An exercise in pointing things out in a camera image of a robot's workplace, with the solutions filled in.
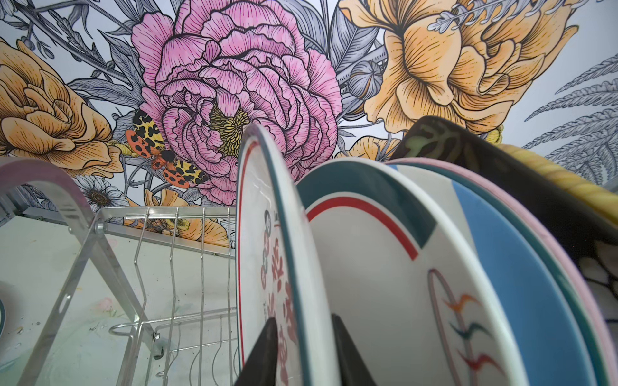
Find chrome two-tier dish rack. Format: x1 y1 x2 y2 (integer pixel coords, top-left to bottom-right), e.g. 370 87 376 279
1 159 240 385

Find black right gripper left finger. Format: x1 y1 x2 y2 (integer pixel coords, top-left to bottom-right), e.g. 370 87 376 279
234 318 278 386

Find white plate red characters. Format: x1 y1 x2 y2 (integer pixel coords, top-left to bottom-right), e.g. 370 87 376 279
236 123 341 385

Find yellow woven square plate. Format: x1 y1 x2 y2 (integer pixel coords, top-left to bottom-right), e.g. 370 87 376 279
497 144 617 226

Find blue white striped plate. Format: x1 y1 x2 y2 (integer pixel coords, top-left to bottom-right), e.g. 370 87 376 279
394 164 596 385

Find black floral square plate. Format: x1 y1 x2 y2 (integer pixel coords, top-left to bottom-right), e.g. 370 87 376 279
391 117 617 335

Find white plate green red band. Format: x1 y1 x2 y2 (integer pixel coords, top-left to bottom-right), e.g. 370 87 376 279
297 159 529 385

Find white plate green rim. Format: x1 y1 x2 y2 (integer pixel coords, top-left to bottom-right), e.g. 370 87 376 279
0 300 7 336

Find pink round plate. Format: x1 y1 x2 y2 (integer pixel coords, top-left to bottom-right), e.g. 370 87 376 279
385 156 618 386

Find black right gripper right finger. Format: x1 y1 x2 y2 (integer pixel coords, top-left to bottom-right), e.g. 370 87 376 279
332 314 377 386

